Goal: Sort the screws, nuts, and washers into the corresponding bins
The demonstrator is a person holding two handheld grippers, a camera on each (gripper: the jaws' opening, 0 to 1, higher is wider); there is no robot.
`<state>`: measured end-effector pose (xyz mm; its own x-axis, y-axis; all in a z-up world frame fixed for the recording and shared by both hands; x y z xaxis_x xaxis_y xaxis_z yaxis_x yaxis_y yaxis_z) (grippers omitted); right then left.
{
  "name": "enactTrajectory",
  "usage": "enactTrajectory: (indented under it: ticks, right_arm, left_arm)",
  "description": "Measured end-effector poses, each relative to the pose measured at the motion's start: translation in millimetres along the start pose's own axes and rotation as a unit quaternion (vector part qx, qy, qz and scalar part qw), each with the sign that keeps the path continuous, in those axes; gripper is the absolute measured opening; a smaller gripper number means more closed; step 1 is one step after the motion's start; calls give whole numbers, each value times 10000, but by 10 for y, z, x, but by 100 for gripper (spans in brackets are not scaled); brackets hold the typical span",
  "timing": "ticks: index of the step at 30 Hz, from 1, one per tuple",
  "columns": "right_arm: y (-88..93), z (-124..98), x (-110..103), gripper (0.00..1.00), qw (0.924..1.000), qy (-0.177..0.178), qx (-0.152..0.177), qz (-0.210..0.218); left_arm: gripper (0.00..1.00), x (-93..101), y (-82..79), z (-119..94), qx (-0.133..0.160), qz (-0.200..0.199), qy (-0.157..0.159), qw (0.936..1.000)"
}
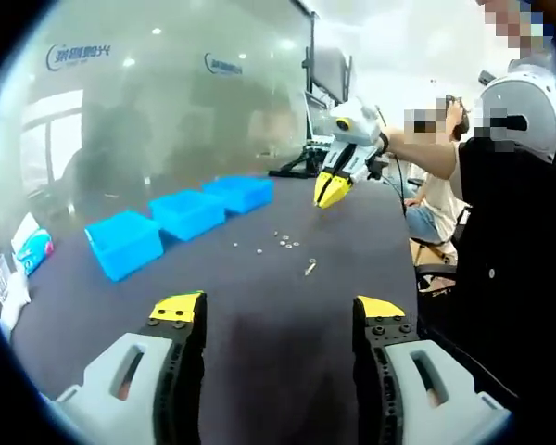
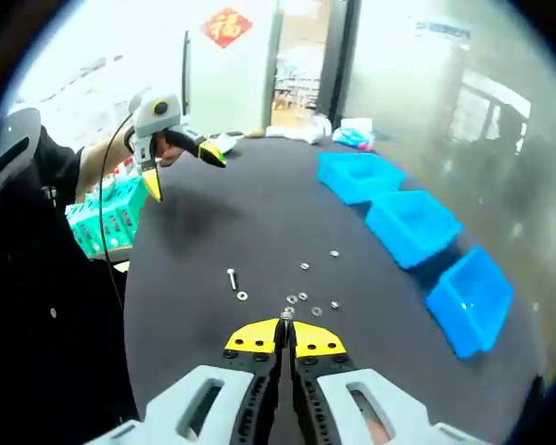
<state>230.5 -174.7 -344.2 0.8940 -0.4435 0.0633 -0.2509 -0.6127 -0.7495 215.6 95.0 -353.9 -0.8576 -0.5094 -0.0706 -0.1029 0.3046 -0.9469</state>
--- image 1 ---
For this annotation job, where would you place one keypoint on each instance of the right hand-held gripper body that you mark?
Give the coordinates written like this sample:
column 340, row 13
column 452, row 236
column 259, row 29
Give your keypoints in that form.
column 359, row 123

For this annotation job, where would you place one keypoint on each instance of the white plastic bag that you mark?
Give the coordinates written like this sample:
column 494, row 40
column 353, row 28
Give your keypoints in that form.
column 15, row 296

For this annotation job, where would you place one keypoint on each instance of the large black monitor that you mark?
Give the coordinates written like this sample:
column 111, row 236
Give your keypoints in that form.
column 331, row 69

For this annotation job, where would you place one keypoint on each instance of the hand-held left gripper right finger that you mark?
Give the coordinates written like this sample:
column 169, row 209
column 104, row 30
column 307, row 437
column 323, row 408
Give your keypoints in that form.
column 426, row 394

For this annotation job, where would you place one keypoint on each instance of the white grey helmet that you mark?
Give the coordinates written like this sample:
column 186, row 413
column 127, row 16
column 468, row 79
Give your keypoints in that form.
column 523, row 102

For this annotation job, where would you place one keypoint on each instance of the blue plastic bin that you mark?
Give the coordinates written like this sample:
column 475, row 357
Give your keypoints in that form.
column 241, row 191
column 187, row 215
column 125, row 241

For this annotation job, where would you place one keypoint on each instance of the robot body black white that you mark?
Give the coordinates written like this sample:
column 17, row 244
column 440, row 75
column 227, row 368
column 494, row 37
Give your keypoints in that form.
column 514, row 259

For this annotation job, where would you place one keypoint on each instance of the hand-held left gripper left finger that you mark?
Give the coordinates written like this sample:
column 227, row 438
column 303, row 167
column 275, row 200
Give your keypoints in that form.
column 120, row 394

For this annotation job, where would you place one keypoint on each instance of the blue white tissue pack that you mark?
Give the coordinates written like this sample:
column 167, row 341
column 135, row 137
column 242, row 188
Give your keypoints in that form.
column 32, row 245

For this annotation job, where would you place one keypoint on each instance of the nuts and washers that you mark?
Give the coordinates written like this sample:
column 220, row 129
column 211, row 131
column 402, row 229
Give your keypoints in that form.
column 285, row 242

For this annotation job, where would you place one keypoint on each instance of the black monitor stand base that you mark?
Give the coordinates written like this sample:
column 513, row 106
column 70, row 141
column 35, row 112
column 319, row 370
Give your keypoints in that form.
column 296, row 168

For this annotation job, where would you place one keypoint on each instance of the small metal screw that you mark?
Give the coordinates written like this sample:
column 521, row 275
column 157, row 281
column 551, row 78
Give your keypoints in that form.
column 309, row 269

